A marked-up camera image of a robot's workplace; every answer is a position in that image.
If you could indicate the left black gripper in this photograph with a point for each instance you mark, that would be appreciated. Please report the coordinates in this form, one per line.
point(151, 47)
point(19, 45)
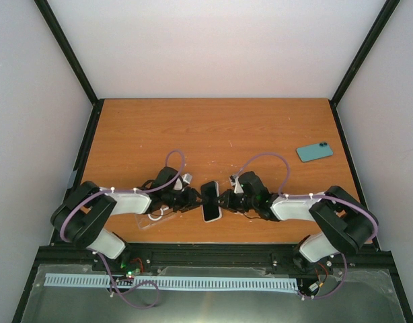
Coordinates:
point(190, 202)

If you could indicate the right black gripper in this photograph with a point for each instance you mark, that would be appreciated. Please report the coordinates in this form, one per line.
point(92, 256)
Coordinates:
point(227, 196)

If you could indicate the black aluminium frame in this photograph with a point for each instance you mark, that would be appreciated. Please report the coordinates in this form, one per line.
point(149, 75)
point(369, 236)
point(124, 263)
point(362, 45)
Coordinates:
point(215, 256)

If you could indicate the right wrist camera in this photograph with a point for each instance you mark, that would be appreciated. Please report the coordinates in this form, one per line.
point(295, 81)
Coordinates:
point(234, 180)

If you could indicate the teal phone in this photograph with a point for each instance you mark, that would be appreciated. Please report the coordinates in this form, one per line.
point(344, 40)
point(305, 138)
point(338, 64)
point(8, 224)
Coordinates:
point(315, 151)

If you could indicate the light blue cable duct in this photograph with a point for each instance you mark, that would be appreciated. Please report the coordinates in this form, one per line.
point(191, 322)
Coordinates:
point(283, 285)

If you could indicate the clear magsafe phone case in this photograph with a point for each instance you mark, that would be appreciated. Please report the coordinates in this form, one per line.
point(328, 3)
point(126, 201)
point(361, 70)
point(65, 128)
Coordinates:
point(147, 221)

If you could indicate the green led circuit board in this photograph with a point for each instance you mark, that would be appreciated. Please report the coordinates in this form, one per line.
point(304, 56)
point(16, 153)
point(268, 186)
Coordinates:
point(133, 269)

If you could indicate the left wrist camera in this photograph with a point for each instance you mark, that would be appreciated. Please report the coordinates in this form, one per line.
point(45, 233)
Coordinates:
point(182, 181)

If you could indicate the white phone case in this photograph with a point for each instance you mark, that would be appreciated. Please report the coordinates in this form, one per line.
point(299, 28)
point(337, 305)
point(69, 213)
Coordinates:
point(211, 220)

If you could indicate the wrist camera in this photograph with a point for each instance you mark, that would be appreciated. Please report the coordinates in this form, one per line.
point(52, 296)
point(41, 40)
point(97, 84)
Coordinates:
point(234, 180)
point(182, 181)

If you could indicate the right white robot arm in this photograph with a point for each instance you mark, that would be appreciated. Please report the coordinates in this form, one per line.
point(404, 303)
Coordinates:
point(345, 225)

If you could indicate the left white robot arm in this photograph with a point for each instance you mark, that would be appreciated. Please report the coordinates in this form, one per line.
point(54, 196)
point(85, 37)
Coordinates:
point(81, 218)

